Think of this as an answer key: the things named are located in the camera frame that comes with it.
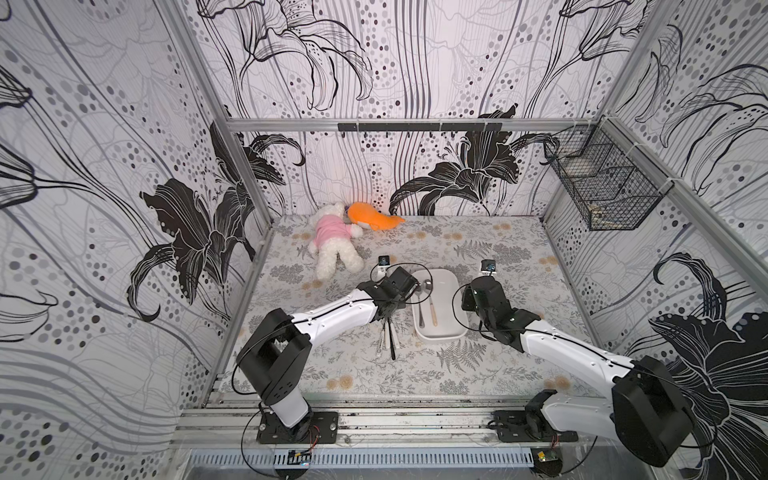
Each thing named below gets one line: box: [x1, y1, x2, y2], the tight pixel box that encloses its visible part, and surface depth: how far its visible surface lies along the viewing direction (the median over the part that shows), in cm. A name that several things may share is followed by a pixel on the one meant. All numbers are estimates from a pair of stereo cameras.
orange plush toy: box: [347, 202, 406, 230], surface depth 115 cm
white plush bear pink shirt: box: [309, 202, 365, 281], surface depth 105 cm
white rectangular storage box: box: [411, 268, 469, 341], surface depth 97 cm
